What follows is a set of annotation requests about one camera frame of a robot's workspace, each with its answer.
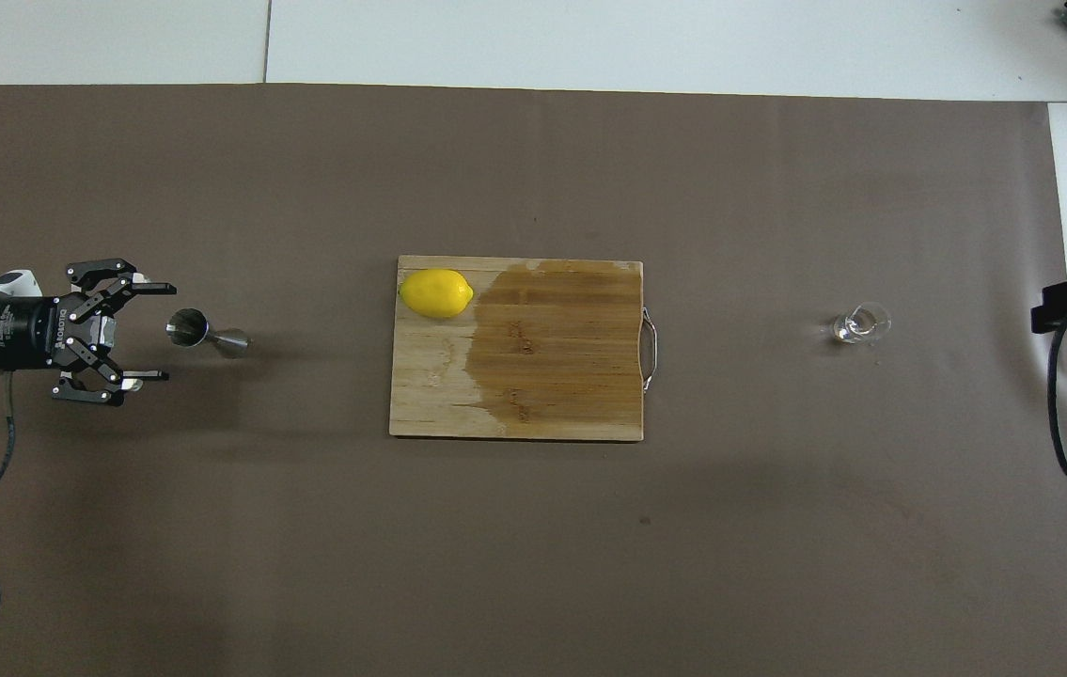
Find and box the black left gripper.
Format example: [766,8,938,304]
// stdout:
[0,258,177,407]

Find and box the steel double jigger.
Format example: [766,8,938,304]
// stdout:
[165,308,252,360]

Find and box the small clear glass cup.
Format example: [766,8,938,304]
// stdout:
[829,301,893,345]

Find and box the yellow lemon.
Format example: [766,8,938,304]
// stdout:
[399,268,475,321]

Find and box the wooden cutting board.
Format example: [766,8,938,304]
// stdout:
[389,255,659,443]

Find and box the brown table mat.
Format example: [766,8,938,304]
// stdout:
[0,83,1067,677]

